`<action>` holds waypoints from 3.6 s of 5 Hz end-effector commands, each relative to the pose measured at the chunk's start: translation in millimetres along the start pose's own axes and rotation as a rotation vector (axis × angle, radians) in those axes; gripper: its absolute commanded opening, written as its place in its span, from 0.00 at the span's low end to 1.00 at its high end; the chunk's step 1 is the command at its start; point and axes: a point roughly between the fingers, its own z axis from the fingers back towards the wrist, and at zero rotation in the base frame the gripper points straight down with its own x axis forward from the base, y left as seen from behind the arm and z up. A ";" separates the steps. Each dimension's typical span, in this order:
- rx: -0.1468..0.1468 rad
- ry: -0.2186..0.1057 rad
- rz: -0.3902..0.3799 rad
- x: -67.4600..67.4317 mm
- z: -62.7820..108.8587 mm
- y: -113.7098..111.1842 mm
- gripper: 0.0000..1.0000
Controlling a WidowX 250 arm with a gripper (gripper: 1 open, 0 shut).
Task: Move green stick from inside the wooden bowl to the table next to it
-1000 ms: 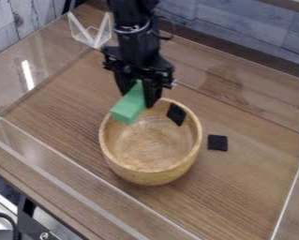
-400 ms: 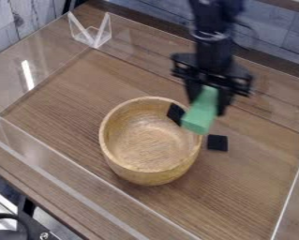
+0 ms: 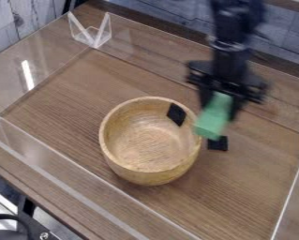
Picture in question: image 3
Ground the clear acrylic corner bracket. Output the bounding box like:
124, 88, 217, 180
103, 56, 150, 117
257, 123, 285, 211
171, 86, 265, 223
68, 12, 111, 49

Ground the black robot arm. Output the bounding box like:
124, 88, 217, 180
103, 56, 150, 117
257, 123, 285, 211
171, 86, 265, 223
187, 0, 270, 121

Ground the black square pad on table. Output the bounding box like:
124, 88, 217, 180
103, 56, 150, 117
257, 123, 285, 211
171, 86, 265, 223
208, 136, 229, 151

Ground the black square pad in bowl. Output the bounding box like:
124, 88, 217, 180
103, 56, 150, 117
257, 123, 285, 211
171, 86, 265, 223
167, 103, 187, 127

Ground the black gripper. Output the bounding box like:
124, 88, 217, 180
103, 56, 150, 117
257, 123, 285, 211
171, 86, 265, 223
187, 41, 270, 122

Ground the black metal table frame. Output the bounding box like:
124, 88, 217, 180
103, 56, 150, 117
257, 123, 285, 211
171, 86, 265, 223
0, 203, 62, 240

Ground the wooden bowl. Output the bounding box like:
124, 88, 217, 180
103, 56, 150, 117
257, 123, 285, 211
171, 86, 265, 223
99, 97, 202, 186

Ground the green rectangular stick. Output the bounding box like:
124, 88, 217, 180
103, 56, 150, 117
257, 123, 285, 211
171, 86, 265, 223
194, 92, 233, 141

